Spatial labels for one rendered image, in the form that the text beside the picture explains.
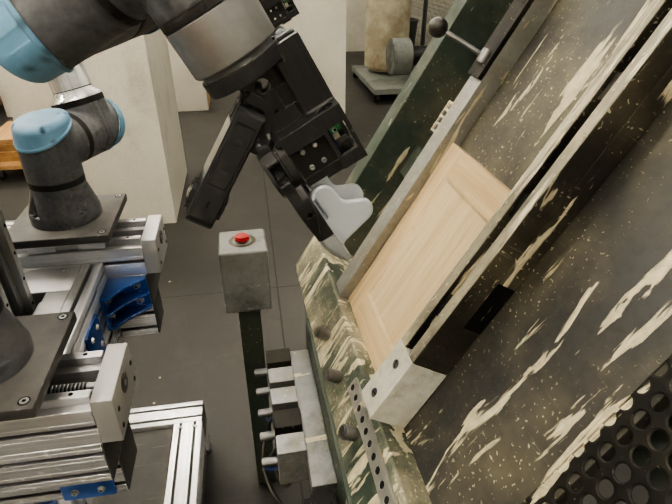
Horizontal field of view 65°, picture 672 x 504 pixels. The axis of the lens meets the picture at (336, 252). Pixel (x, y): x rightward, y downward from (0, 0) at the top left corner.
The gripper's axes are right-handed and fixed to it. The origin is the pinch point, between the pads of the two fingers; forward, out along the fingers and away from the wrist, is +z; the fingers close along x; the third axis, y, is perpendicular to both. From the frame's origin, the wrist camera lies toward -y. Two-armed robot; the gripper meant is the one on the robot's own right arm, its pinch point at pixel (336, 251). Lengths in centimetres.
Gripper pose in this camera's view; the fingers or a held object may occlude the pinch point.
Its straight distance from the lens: 52.4
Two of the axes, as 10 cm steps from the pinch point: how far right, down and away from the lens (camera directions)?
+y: 8.5, -5.2, -0.7
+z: 4.8, 7.2, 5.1
